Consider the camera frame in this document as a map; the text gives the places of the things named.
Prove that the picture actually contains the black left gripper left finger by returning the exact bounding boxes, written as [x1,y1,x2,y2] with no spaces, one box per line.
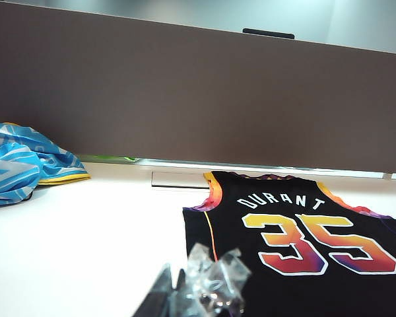
[131,263,185,317]

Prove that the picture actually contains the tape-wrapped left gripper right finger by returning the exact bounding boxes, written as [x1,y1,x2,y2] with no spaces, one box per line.
[176,243,252,317]

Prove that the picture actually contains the black basketball jersey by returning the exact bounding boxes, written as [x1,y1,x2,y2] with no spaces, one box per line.
[181,170,396,317]

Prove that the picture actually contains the green object behind partition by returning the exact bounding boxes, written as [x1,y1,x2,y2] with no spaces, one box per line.
[77,154,140,164]

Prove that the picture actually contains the brown desk partition panel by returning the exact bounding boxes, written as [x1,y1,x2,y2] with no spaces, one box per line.
[0,0,396,175]

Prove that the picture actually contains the blue white sports garment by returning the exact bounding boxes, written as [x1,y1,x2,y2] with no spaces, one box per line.
[0,121,92,207]

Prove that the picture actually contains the black flat bar object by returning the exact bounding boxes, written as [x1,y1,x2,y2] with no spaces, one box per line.
[242,28,296,40]

